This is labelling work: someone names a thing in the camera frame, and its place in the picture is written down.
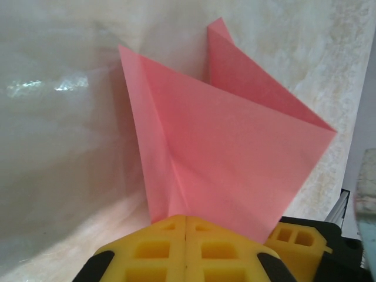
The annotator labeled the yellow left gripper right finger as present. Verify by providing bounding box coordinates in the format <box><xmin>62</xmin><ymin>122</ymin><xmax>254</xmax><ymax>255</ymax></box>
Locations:
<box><xmin>186</xmin><ymin>216</ymin><xmax>294</xmax><ymax>282</ymax></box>

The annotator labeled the aluminium side rail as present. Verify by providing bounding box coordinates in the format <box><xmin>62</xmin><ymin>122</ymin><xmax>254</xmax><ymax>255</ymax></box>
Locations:
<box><xmin>324</xmin><ymin>189</ymin><xmax>353</xmax><ymax>230</ymax></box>

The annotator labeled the pink cloth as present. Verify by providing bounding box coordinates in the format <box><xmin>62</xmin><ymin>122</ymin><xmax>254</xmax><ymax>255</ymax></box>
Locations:
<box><xmin>117</xmin><ymin>16</ymin><xmax>338</xmax><ymax>239</ymax></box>

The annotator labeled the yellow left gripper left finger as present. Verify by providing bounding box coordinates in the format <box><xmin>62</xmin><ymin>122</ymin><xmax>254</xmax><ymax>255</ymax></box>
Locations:
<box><xmin>75</xmin><ymin>214</ymin><xmax>187</xmax><ymax>282</ymax></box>

